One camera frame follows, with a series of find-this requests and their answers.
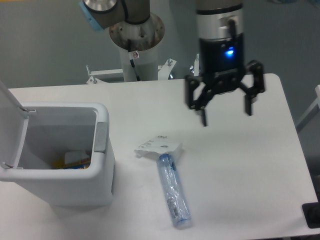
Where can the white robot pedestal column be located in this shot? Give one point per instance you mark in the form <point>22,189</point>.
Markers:
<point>142,64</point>

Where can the white stand at right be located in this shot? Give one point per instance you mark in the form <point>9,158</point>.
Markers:
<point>310,112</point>

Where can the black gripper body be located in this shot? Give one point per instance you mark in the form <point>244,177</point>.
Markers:
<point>222,63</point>

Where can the black clamp at table edge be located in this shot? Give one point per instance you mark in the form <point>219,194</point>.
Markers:
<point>311,213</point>

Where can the clear crushed plastic bottle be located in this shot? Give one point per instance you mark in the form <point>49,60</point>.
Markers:
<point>173,191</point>

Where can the yellow blue trash in bin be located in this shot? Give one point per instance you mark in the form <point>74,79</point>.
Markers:
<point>72,160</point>

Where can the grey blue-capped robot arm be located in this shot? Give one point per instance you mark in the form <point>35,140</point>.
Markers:
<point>216,19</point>

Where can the crumpled white paper wrapper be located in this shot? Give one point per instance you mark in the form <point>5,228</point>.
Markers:
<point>155,147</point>

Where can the white metal base frame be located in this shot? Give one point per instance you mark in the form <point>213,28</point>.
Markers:
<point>165,72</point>

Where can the white plastic trash can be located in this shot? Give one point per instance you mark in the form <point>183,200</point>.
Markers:
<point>34,134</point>

